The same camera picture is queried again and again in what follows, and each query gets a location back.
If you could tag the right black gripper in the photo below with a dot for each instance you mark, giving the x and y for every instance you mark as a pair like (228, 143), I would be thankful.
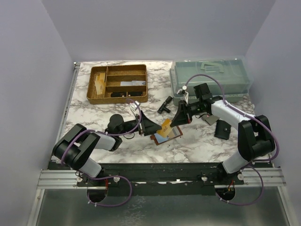
(184, 115)

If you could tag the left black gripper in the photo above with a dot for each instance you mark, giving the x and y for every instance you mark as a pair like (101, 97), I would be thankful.
(146, 125)

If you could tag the blue credit card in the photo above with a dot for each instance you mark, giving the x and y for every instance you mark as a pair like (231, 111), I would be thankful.
(160, 139)

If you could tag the brown leather card holder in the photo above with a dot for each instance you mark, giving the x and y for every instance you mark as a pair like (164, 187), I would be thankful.
(175, 133)

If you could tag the tan credit card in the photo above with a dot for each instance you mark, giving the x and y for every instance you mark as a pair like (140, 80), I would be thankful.
(165, 128)

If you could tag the gold card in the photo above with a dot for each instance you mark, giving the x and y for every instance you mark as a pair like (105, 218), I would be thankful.
(100, 83)

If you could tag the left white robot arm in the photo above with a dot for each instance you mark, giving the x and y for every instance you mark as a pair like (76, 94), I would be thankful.
(75, 147)

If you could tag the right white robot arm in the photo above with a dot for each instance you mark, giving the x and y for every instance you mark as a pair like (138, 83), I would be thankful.
(254, 138)

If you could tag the grey card wallet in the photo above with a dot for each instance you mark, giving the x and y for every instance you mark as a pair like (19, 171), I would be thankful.
(210, 119)

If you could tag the white card in tray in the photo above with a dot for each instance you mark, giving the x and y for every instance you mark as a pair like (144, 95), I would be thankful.
(133, 83)

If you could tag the black T-shaped pipe fitting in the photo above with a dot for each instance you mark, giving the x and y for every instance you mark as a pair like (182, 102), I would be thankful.
(163, 107)

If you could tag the black item in tray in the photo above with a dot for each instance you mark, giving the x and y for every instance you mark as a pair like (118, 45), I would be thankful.
(127, 94)

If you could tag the black snap wallet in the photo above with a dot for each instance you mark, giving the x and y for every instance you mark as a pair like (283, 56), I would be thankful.
(222, 130)

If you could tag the brown cork organizer tray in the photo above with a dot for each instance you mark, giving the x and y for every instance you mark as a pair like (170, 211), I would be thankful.
(114, 75)

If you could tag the clear lidded plastic box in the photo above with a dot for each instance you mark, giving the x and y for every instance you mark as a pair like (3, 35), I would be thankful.
(230, 72)

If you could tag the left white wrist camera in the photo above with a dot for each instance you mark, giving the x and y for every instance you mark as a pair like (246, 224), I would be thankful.
(134, 106)

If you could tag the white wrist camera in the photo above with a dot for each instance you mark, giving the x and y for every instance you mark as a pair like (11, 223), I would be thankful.
(184, 94)
(134, 106)

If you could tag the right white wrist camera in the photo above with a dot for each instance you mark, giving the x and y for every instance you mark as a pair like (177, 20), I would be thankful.
(184, 94)

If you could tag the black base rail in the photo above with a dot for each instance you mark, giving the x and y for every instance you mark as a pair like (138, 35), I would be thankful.
(152, 179)

